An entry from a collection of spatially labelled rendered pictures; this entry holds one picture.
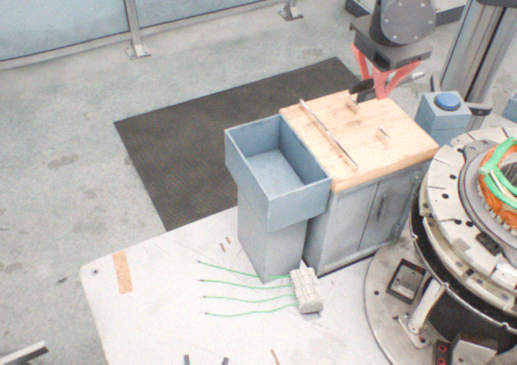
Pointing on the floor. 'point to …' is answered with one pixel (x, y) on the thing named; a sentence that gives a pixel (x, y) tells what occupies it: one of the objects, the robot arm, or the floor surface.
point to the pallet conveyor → (25, 354)
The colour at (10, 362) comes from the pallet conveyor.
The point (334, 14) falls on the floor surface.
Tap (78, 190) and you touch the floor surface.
